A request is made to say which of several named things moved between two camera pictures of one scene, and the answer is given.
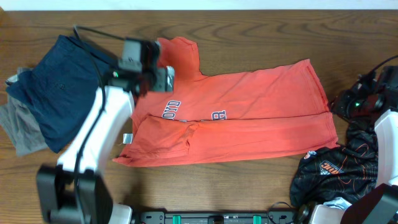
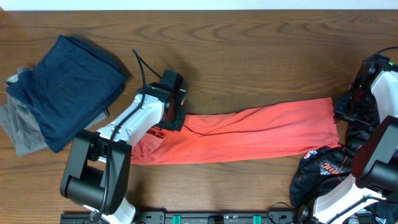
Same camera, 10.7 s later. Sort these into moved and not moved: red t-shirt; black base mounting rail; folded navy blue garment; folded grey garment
Moved: red t-shirt
Not moved: folded grey garment; black base mounting rail; folded navy blue garment
